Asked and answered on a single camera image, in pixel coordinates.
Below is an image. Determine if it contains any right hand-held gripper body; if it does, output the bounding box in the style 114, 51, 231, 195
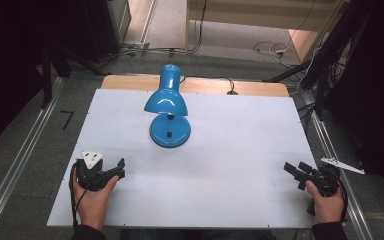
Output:
300, 157, 366, 217

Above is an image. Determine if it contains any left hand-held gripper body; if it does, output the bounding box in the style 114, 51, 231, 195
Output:
74, 150, 115, 192

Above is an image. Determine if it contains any blue desk lamp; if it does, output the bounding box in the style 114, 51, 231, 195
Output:
143, 63, 192, 149

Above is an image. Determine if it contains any person's right hand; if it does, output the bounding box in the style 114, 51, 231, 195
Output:
305, 179, 346, 225

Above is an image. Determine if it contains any person's left hand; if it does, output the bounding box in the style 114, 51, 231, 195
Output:
72, 168, 121, 232

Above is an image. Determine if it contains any white board sheet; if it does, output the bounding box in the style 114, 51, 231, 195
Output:
46, 88, 318, 230

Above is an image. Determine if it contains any black metal stand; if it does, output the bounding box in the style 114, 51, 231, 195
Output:
39, 39, 54, 110

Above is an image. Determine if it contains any black tripod stand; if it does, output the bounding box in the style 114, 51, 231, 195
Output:
262, 0, 374, 118

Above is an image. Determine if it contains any dark cabinet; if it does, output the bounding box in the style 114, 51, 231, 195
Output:
0, 0, 133, 79

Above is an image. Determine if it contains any light wooden furniture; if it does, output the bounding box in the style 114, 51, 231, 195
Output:
184, 0, 349, 63

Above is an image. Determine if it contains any aluminium floor rail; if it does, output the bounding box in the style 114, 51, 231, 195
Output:
301, 89, 376, 240
0, 77, 64, 240

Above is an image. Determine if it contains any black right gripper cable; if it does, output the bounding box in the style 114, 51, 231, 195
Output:
335, 179, 350, 223

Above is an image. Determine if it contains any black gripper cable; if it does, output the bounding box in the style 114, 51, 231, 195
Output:
335, 179, 350, 223
68, 160, 88, 228

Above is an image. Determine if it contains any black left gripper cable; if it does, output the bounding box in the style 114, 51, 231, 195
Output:
68, 160, 88, 228

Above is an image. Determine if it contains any black lamp cable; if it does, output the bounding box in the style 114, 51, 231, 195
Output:
179, 76, 239, 96

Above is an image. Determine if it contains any bundle of floor cables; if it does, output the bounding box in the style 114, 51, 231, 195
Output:
98, 0, 209, 69

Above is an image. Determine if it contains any white floor cable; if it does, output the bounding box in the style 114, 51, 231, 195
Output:
252, 40, 292, 62

